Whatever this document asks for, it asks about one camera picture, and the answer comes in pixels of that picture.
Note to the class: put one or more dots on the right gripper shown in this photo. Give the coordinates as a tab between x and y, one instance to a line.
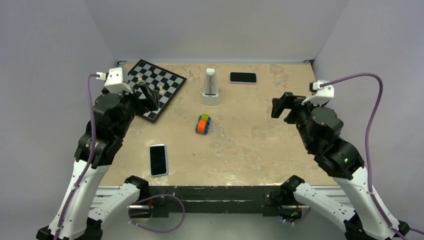
289	100

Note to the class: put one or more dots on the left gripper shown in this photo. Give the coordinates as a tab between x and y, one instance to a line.
146	104

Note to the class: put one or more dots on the light blue phone case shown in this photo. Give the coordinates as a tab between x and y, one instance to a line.
164	160

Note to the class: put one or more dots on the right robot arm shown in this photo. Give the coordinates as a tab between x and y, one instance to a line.
319	128

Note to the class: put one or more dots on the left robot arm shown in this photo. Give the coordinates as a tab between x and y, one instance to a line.
110	117

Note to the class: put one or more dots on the black phone pink case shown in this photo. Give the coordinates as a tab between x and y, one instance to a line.
243	78

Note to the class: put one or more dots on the black white chessboard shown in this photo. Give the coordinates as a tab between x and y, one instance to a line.
156	76

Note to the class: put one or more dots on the white metronome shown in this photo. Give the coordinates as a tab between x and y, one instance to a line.
211	94

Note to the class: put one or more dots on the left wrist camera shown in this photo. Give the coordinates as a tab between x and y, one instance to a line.
115	81

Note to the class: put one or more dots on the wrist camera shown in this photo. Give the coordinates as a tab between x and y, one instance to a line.
321	93
115	81

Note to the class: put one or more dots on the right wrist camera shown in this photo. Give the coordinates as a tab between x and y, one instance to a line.
321	93

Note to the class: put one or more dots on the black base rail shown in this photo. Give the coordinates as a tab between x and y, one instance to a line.
268	200

